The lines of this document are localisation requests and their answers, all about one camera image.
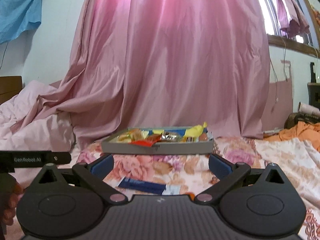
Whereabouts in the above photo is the small orange fruit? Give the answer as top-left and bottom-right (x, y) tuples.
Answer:
(186, 192), (195, 201)

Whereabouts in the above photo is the long dark blue snack bar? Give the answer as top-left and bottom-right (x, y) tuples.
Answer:
(118, 177), (181, 195)

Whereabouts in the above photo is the yellow crinkled snack packet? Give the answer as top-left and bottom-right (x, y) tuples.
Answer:
(117, 128), (145, 143)

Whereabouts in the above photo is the red orange snack packet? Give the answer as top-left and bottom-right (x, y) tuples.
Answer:
(130, 134), (162, 147)

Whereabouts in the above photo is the silver foil snack packet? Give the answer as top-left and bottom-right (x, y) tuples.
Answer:
(160, 131), (182, 142)

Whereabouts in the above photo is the person left hand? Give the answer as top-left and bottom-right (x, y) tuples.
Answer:
(1, 173), (23, 225)

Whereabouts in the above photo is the pink duvet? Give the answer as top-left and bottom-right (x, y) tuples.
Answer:
(1, 80), (74, 152)

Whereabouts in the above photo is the large yellow blue snack bag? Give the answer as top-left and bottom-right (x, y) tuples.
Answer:
(149, 122), (209, 142)

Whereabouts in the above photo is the grey snack tray box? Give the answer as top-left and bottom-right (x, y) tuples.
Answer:
(101, 126), (214, 155)

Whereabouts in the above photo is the floral bed quilt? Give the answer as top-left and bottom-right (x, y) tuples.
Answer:
(15, 135), (320, 240)

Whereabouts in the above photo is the wooden headboard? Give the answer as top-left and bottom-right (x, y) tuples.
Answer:
(0, 76), (23, 104)

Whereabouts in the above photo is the orange cloth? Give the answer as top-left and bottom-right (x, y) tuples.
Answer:
(264, 121), (320, 152)

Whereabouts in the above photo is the dark wooden side table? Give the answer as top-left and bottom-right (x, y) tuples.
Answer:
(307, 62), (320, 109)

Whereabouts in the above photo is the pink curtain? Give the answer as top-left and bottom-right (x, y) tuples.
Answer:
(10, 0), (311, 151)

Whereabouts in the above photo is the blue hanging cloth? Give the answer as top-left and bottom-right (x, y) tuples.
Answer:
(0, 0), (42, 44)

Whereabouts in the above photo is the wooden window frame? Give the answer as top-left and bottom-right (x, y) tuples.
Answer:
(268, 0), (319, 57)

